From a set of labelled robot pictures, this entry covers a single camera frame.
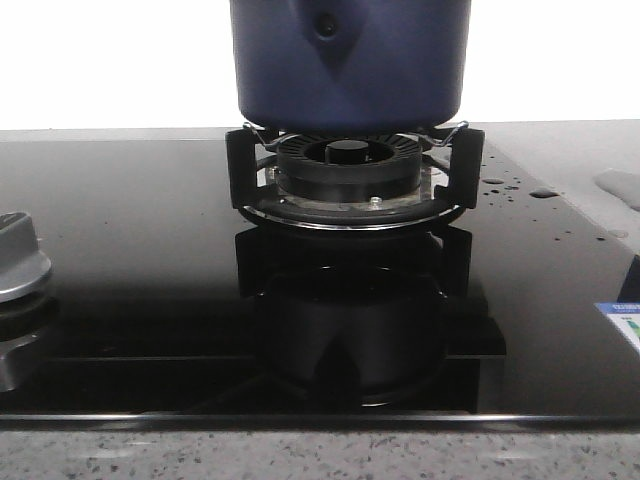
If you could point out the metal wire pot reducer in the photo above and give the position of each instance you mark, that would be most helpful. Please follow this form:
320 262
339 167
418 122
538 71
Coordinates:
270 140

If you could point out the black glass gas cooktop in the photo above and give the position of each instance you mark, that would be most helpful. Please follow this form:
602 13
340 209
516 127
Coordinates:
166 310

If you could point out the dark blue cooking pot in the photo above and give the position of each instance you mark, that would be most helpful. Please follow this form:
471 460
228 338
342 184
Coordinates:
349 66

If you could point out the right black pot support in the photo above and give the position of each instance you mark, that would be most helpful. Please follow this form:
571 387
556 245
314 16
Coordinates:
449 183

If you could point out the blue energy label sticker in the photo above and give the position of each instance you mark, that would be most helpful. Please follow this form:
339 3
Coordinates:
624 316

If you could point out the right gas burner head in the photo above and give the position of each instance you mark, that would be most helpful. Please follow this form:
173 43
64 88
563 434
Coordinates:
334 169

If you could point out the silver stove control knob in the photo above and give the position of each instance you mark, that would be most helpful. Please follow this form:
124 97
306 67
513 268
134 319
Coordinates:
24 267

